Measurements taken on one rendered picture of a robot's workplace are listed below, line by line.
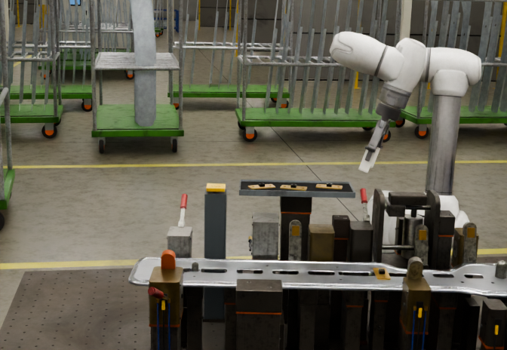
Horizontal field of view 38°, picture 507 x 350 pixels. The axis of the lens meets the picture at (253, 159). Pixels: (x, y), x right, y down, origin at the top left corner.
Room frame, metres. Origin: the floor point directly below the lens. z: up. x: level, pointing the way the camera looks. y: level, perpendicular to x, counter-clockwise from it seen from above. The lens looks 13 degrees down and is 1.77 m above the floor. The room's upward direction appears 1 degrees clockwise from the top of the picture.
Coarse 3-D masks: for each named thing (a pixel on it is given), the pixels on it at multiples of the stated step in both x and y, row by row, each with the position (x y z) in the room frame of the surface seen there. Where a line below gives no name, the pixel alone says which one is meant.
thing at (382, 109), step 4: (380, 104) 2.26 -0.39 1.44; (376, 108) 2.28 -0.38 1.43; (380, 108) 2.25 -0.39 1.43; (384, 108) 2.24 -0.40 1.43; (388, 108) 2.24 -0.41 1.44; (392, 108) 2.24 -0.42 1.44; (376, 112) 2.26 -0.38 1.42; (380, 112) 2.25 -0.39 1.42; (384, 112) 2.24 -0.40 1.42; (388, 112) 2.24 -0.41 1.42; (392, 112) 2.24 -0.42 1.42; (396, 112) 2.24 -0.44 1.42; (400, 112) 2.25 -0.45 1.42; (384, 116) 2.24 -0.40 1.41; (388, 116) 2.24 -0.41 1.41; (392, 116) 2.24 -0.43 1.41; (396, 116) 2.24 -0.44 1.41; (384, 120) 2.24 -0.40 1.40; (388, 120) 2.25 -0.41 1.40; (396, 120) 2.25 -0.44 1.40
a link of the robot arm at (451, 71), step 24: (432, 48) 2.79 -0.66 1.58; (432, 72) 2.74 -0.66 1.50; (456, 72) 2.71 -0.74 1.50; (480, 72) 2.73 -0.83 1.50; (456, 96) 2.73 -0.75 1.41; (432, 120) 2.75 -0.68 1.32; (456, 120) 2.72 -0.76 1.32; (432, 144) 2.72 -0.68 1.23; (432, 168) 2.70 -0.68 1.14; (456, 216) 2.64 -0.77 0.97
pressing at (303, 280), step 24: (144, 264) 2.00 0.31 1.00; (216, 264) 2.01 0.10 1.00; (240, 264) 2.02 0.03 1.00; (264, 264) 2.02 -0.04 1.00; (288, 264) 2.03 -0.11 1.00; (312, 264) 2.03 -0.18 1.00; (336, 264) 2.04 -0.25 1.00; (360, 264) 2.04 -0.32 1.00; (384, 264) 2.04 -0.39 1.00; (480, 264) 2.06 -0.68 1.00; (288, 288) 1.87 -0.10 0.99; (312, 288) 1.87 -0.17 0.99; (336, 288) 1.87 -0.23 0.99; (360, 288) 1.87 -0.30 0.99; (384, 288) 1.87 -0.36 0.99; (432, 288) 1.88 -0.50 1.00; (456, 288) 1.88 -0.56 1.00; (480, 288) 1.88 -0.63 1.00; (504, 288) 1.88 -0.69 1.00
